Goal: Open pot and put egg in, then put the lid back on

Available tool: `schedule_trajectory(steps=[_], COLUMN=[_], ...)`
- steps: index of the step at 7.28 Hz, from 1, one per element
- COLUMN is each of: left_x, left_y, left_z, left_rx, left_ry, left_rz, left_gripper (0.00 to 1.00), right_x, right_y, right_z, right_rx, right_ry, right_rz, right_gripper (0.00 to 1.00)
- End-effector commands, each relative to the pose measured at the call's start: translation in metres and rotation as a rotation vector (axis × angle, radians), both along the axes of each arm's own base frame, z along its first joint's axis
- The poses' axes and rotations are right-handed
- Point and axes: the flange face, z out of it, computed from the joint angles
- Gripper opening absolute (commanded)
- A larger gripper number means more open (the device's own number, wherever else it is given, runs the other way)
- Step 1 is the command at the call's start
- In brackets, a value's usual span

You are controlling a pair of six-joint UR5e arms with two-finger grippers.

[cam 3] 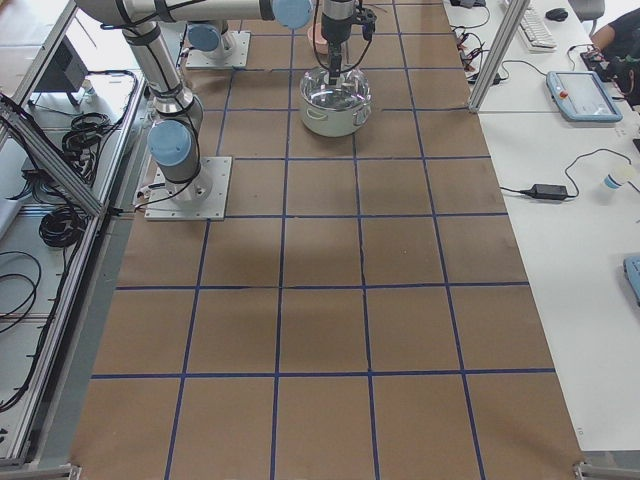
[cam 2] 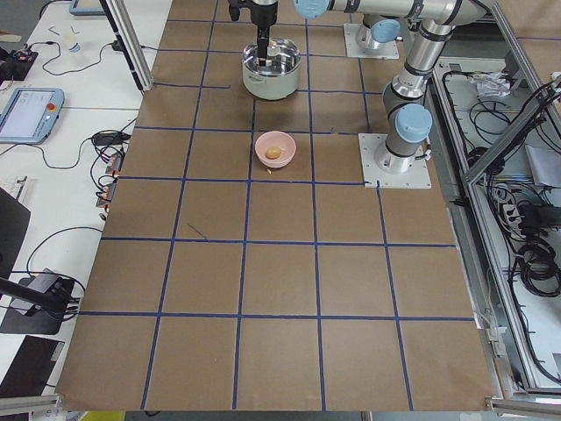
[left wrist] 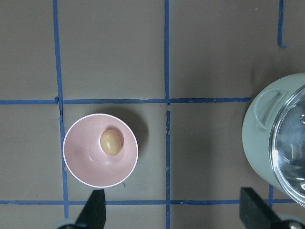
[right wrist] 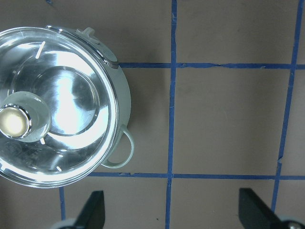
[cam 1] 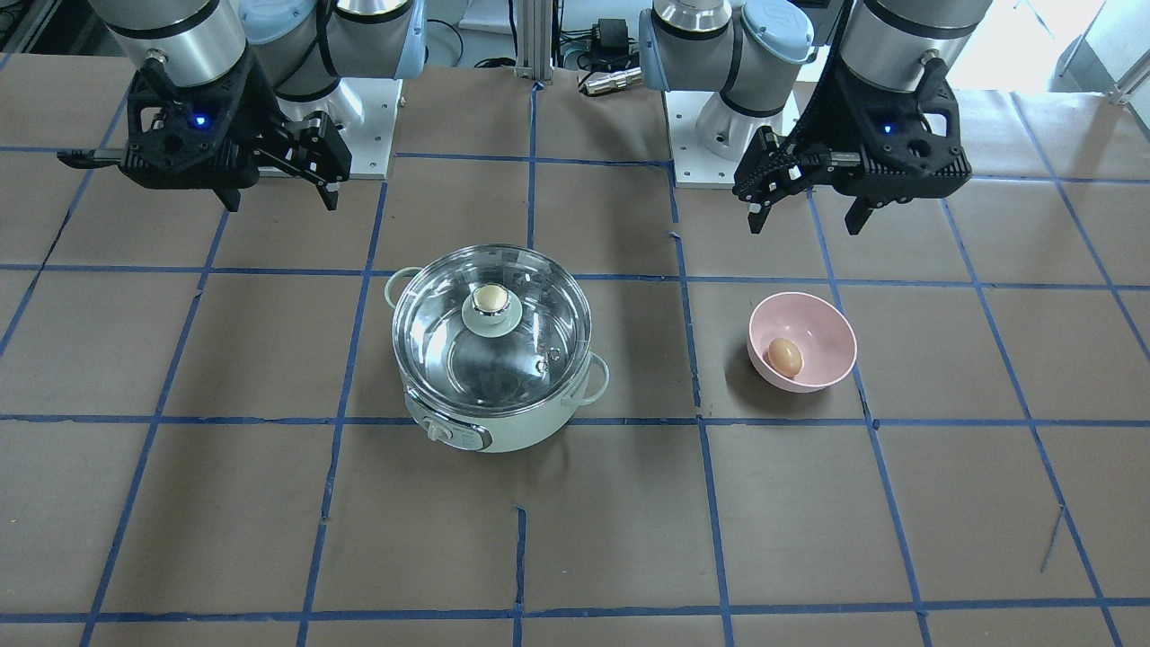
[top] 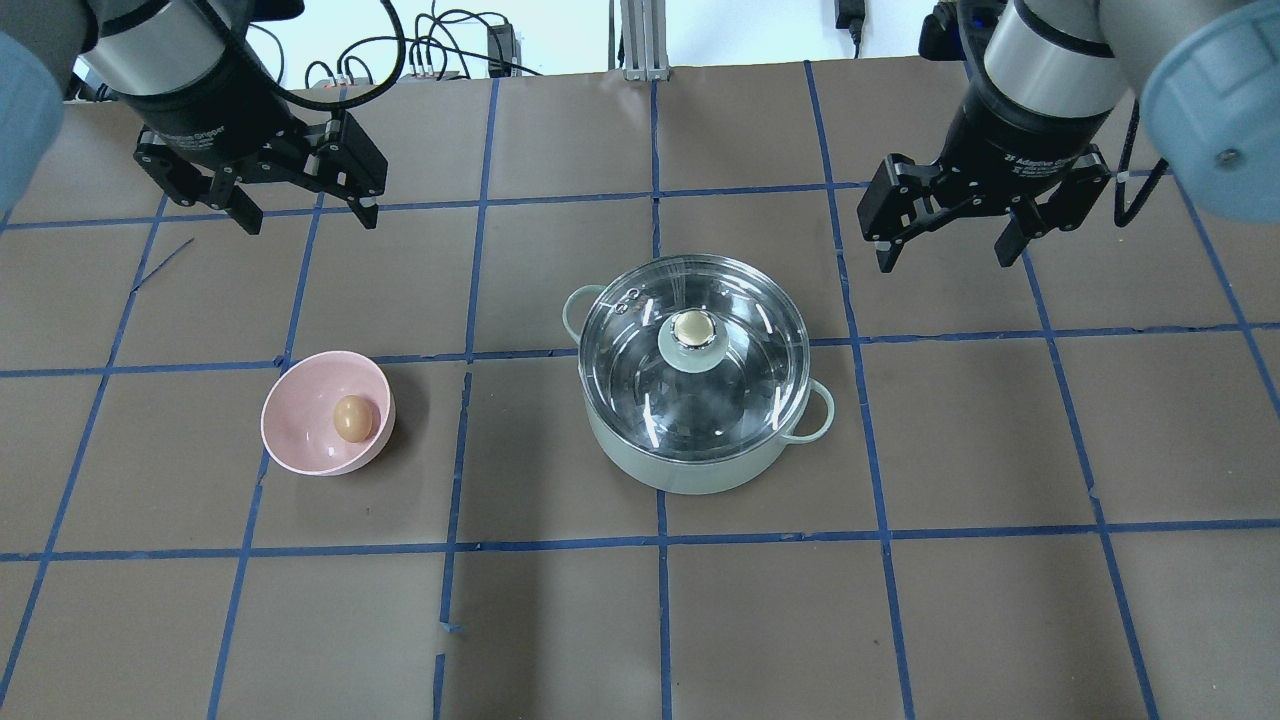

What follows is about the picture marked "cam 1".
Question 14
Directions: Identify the pink bowl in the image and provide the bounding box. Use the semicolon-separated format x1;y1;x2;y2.
745;291;858;394

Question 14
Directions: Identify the black power adapter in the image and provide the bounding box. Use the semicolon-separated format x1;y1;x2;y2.
590;18;630;60

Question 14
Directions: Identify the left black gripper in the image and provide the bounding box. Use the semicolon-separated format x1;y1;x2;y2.
733;57;973;236

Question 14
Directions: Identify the glass pot lid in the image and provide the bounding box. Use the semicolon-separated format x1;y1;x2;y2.
392;245;593;416

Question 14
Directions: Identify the aluminium frame post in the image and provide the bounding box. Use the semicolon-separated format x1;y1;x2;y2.
509;1;559;86

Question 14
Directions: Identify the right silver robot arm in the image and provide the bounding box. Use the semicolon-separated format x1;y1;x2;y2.
58;1;427;211

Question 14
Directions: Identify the brown egg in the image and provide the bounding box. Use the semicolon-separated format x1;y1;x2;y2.
765;337;804;378

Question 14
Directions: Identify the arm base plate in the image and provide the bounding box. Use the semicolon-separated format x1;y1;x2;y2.
270;79;403;182
664;91;800;190

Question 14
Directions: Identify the mint green electric pot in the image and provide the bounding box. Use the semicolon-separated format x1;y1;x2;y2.
385;244;610;454

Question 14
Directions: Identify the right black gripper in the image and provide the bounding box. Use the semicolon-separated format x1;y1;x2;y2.
58;55;352;213

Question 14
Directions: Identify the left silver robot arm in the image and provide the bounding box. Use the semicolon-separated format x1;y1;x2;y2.
638;1;989;234

